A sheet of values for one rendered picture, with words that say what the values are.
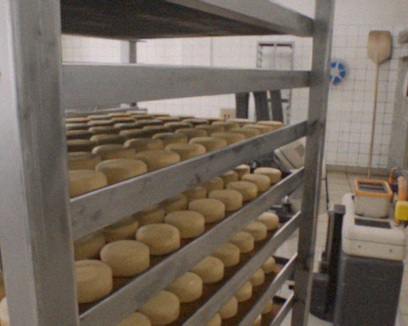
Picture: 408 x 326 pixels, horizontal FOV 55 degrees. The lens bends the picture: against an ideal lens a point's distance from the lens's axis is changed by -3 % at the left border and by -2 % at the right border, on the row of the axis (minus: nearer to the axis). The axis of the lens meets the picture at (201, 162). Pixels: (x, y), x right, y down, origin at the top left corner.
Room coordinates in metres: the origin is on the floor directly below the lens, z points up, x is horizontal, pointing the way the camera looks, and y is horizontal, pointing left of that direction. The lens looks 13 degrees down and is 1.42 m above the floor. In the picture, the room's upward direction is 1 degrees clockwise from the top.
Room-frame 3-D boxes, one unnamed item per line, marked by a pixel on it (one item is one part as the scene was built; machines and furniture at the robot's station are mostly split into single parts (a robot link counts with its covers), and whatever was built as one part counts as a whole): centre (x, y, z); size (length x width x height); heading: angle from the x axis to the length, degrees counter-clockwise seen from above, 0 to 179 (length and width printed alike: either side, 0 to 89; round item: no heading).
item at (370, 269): (1.74, -0.76, 0.59); 0.55 x 0.34 x 0.83; 162
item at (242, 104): (1.71, -0.17, 1.18); 0.11 x 0.06 x 0.43; 162
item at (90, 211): (0.49, -0.03, 1.32); 0.64 x 0.03 x 0.03; 150
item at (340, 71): (5.69, -1.85, 1.10); 0.41 x 0.17 x 1.10; 75
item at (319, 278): (1.76, -0.50, 0.45); 0.28 x 0.27 x 0.25; 162
